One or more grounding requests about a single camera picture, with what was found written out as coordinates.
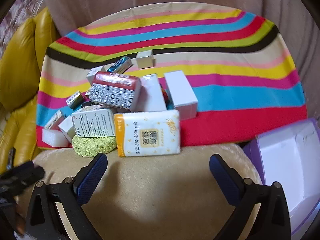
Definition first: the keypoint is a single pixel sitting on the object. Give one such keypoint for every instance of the small gold foil box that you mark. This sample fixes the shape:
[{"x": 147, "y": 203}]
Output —
[{"x": 75, "y": 100}]

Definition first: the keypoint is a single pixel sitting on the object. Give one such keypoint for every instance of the rainbow striped cloth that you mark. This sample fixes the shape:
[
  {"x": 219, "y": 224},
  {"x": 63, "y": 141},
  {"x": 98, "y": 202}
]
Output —
[{"x": 200, "y": 55}]

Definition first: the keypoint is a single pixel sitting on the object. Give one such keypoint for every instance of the blue foil box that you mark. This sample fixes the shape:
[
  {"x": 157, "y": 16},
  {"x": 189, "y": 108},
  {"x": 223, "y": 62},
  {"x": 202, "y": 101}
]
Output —
[{"x": 120, "y": 65}]

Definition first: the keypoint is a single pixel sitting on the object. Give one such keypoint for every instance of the small plain white box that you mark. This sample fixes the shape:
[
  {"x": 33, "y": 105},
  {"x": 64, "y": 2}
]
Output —
[{"x": 144, "y": 60}]

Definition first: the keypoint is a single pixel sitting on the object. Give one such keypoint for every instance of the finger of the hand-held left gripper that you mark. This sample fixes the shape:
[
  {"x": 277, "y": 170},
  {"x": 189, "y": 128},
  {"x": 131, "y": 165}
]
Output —
[{"x": 25, "y": 175}]

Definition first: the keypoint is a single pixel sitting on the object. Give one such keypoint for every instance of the white and orange tissue pack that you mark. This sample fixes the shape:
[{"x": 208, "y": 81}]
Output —
[{"x": 147, "y": 132}]

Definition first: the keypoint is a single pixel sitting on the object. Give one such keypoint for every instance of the plain white tissue pack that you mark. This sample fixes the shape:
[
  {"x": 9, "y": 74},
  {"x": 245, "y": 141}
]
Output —
[{"x": 151, "y": 95}]

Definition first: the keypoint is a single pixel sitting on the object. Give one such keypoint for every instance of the red and white tissue pack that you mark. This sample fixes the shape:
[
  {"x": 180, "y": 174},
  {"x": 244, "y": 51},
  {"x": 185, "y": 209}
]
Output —
[{"x": 112, "y": 90}]

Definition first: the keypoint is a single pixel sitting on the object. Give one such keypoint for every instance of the white box with text panel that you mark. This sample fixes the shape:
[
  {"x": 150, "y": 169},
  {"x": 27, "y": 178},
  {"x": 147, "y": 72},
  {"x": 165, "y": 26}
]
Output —
[{"x": 92, "y": 122}]

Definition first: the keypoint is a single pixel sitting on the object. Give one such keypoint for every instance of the yellow leather sofa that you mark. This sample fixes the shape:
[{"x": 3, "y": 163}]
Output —
[{"x": 20, "y": 55}]

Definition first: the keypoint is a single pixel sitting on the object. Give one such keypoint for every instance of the yellow-green sponge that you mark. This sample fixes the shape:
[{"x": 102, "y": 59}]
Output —
[{"x": 92, "y": 147}]

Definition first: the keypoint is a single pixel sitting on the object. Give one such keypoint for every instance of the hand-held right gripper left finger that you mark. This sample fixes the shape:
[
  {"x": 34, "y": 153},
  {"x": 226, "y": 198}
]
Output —
[{"x": 91, "y": 180}]

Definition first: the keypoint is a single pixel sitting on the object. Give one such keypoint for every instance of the flat white box gold print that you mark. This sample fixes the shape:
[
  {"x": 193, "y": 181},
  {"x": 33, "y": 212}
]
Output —
[{"x": 53, "y": 120}]

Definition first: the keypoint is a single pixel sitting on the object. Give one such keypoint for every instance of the white foam block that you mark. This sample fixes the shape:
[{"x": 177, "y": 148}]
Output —
[{"x": 53, "y": 137}]

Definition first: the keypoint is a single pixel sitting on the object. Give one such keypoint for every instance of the patterned lace curtain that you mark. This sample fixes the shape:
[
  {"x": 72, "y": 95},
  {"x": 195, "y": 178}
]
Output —
[{"x": 20, "y": 2}]

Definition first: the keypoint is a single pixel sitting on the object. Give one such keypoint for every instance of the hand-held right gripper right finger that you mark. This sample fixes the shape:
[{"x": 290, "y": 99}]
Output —
[{"x": 225, "y": 180}]

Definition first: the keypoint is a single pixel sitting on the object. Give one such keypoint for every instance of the purple and white box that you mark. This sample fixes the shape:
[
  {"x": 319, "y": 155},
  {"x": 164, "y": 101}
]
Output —
[{"x": 287, "y": 160}]

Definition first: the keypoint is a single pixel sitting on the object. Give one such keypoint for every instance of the tall white box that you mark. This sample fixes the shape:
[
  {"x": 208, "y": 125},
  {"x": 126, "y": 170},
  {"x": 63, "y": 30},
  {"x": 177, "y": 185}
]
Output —
[{"x": 181, "y": 92}]

